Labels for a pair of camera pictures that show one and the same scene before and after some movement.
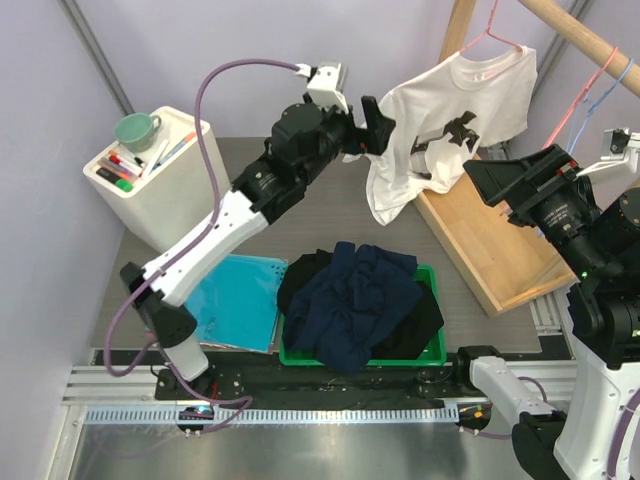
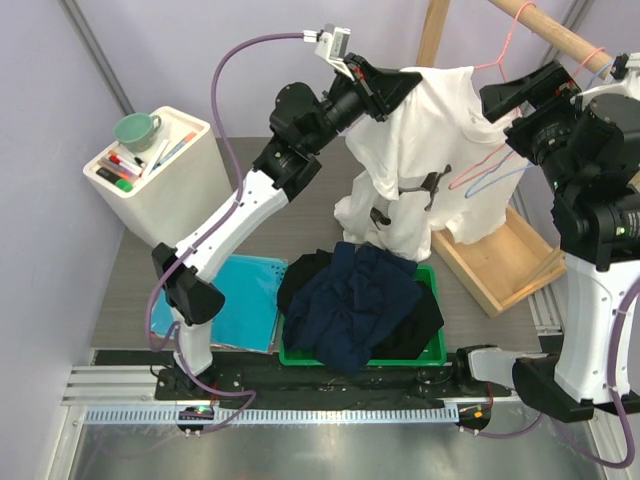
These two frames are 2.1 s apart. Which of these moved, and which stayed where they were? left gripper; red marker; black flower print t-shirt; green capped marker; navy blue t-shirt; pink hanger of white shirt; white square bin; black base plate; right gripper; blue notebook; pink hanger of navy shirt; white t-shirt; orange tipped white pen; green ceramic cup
Moved: pink hanger of white shirt; right gripper; white t-shirt; left gripper; pink hanger of navy shirt
Stayed: white square bin; black flower print t-shirt; green capped marker; navy blue t-shirt; black base plate; red marker; green ceramic cup; orange tipped white pen; blue notebook
